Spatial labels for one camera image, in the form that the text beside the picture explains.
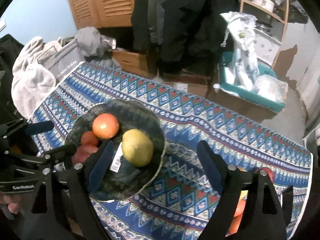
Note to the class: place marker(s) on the grey tote bag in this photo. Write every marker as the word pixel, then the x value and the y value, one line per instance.
pixel 67 55

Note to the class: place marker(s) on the black hanging coats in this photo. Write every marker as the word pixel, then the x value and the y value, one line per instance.
pixel 187 17

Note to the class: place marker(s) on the small cardboard box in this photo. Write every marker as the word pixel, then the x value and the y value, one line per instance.
pixel 185 83

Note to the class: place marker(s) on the clear plastic bag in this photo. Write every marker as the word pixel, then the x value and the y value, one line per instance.
pixel 271 86

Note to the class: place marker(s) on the grey hanging bag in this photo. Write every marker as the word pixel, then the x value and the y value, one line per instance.
pixel 298 12

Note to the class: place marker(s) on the black case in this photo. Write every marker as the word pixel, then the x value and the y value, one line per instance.
pixel 6 67

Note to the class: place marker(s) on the blue patterned tablecloth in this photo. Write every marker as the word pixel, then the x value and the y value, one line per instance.
pixel 200 120

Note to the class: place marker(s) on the person's left hand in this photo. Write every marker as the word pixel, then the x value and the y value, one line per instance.
pixel 12 206

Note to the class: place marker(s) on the teal plastic basket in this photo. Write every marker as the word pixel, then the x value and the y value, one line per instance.
pixel 250 91

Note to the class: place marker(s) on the steel pot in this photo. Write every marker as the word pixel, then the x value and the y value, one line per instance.
pixel 265 25

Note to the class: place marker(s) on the white printed rice bag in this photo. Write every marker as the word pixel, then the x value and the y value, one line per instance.
pixel 242 45

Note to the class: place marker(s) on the wooden louvered wardrobe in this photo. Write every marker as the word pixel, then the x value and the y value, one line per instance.
pixel 100 2

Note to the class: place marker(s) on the white towel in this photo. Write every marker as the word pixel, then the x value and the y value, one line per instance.
pixel 30 75

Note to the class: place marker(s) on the red apple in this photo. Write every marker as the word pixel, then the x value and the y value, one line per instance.
pixel 83 153
pixel 269 174

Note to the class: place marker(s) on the white patterned storage box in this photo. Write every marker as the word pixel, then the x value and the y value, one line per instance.
pixel 266 43

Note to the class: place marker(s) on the large cardboard box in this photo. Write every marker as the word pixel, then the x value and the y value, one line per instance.
pixel 240 106

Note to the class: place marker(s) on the grey jacket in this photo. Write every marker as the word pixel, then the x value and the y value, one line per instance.
pixel 156 12

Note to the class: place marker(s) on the wooden drawer box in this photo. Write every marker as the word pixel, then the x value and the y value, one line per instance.
pixel 132 60

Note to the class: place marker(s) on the pale blue door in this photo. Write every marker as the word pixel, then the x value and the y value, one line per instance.
pixel 295 62

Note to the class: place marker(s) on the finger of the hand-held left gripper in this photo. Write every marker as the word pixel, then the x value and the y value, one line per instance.
pixel 60 152
pixel 40 127

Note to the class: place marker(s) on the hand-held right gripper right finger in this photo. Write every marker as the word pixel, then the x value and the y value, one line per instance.
pixel 210 165

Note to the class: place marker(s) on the wooden shelf rack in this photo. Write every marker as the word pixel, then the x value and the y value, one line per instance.
pixel 283 12

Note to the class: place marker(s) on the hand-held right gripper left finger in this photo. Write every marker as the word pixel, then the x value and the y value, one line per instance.
pixel 102 165

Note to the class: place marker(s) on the small tangerine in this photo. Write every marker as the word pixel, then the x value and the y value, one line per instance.
pixel 89 138
pixel 235 226

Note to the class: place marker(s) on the dark green glass bowl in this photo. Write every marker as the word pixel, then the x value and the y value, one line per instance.
pixel 140 115

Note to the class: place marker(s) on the black smartphone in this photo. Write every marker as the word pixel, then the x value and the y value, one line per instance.
pixel 287 197

